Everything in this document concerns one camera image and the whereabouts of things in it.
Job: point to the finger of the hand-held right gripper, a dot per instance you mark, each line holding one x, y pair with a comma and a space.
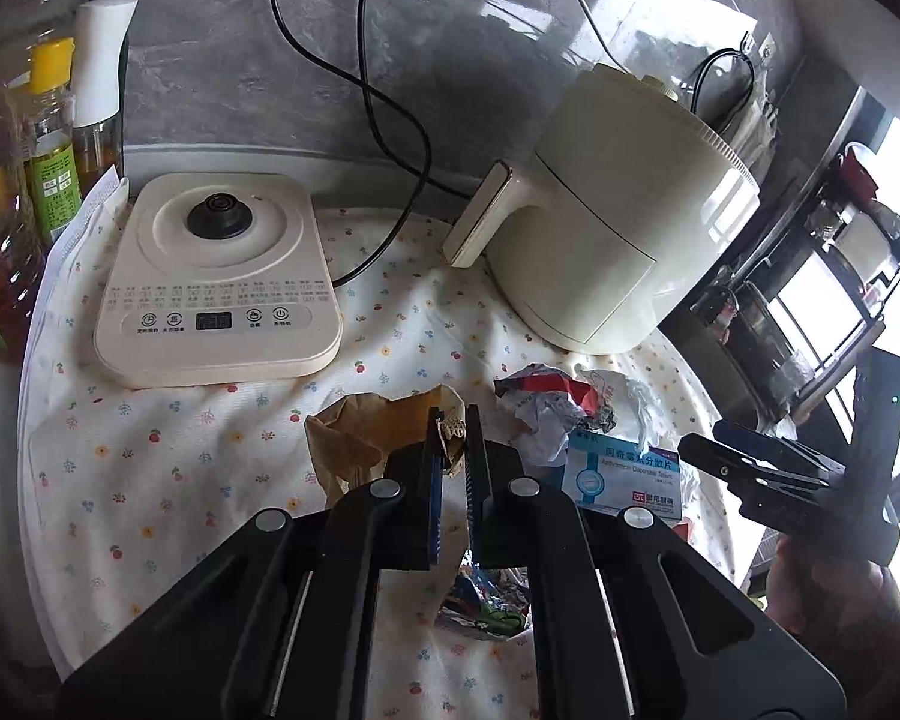
750, 476
780, 450

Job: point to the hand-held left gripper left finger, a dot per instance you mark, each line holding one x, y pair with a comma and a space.
435, 495

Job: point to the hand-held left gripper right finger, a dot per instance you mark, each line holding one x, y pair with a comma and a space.
474, 495

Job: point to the brown paper bag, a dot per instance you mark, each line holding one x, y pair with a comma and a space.
360, 435

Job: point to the printed paper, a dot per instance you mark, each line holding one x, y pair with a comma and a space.
544, 420

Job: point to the blue and white medicine box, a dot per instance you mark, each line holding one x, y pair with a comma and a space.
622, 476

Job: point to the person's right hand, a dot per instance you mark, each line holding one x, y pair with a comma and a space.
832, 607

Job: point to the colourful foil wrapper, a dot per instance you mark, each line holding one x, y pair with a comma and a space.
484, 607

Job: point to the clear plastic wrapper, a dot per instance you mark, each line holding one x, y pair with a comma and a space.
619, 397

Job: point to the white cup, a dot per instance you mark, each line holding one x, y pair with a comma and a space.
866, 244

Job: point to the floral white tablecloth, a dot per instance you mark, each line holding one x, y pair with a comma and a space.
180, 465

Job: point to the black metal rack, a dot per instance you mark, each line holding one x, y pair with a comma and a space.
870, 187

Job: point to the cream air fryer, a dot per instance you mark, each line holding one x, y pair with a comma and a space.
615, 217

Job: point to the cream electric kettle base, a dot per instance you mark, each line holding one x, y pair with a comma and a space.
217, 292

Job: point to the yellow-capped green-label bottle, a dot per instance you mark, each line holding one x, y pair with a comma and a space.
51, 157

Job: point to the white spray bottle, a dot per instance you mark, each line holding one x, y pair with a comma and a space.
101, 67

